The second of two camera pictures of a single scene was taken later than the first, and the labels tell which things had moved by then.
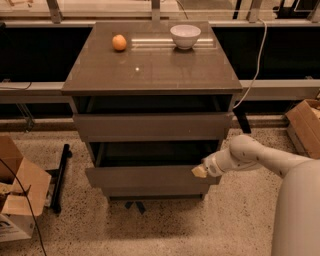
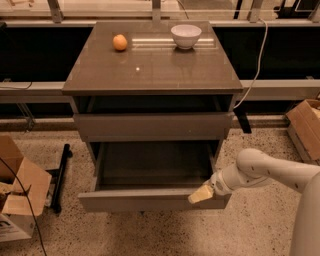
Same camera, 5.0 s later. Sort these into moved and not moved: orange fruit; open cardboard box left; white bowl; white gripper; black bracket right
Moved: white gripper
Not moved: black bracket right; white bowl; open cardboard box left; orange fruit
